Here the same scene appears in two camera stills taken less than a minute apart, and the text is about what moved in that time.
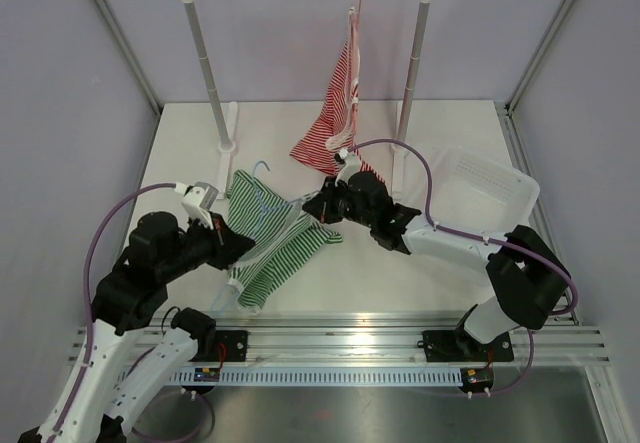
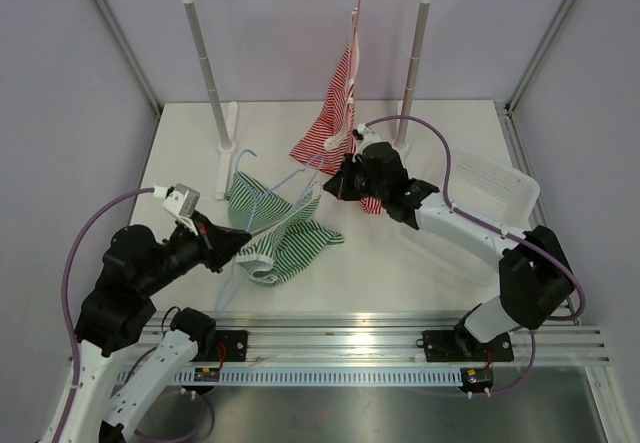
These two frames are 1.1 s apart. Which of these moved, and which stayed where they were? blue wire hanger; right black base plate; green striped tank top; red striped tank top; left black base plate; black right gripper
Moved: blue wire hanger; green striped tank top; black right gripper
Stayed: right black base plate; left black base plate; red striped tank top
